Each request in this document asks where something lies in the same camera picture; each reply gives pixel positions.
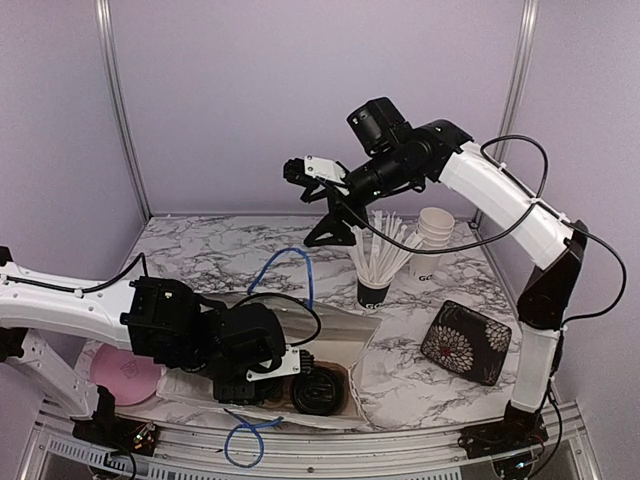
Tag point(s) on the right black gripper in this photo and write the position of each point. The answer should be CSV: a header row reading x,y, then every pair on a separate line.
x,y
331,223

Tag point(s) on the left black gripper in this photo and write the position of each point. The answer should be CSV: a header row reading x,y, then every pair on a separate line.
x,y
226,395

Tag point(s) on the blue checkered paper bag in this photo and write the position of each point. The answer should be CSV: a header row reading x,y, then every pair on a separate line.
x,y
322,365

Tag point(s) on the brown cardboard cup carrier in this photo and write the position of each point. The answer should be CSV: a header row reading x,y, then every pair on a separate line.
x,y
281,389

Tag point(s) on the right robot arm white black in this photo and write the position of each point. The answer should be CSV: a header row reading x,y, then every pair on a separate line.
x,y
554,244

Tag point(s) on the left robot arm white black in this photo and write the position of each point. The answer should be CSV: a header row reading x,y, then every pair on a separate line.
x,y
149,316

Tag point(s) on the white wrapped straws bundle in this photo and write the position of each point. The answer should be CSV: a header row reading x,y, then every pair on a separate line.
x,y
377,260

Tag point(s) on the black cup holding straws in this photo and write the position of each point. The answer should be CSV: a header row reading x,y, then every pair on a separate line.
x,y
371,295

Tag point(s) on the pink plastic plate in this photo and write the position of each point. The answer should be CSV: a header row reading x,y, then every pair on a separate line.
x,y
129,378

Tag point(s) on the stack of white paper cups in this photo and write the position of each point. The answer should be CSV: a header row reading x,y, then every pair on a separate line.
x,y
435,227

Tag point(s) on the black floral square dish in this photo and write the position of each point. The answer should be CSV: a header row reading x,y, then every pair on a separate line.
x,y
467,343

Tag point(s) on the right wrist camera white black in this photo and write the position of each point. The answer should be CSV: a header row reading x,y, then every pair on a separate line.
x,y
306,171

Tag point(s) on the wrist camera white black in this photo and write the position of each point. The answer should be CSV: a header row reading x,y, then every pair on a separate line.
x,y
306,171
295,361

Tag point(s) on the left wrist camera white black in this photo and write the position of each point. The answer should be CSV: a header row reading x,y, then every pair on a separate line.
x,y
295,361

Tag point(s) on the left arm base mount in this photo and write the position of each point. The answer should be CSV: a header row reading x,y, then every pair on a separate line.
x,y
107,429

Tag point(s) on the right aluminium frame post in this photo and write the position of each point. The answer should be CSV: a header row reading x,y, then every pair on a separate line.
x,y
521,64

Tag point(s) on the aluminium frame post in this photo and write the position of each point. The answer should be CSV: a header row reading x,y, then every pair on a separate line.
x,y
116,93
521,64

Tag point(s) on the aluminium front rail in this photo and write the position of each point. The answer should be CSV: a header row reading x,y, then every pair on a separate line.
x,y
209,452

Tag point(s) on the left aluminium frame post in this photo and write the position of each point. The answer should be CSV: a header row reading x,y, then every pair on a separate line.
x,y
116,93

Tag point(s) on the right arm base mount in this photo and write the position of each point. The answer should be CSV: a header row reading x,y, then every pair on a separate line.
x,y
517,429

